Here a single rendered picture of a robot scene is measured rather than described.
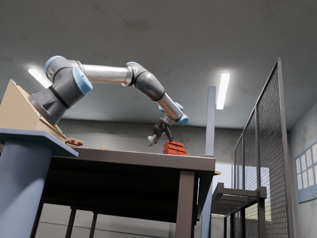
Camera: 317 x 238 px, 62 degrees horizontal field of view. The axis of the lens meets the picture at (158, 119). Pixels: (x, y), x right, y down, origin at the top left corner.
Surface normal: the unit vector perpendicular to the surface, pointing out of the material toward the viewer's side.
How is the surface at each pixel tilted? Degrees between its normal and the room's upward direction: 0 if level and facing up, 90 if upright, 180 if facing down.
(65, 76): 79
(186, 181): 90
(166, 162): 90
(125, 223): 90
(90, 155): 90
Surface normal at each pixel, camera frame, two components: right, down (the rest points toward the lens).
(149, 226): -0.13, -0.39
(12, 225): 0.66, -0.22
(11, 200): 0.40, -0.31
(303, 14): -0.11, 0.92
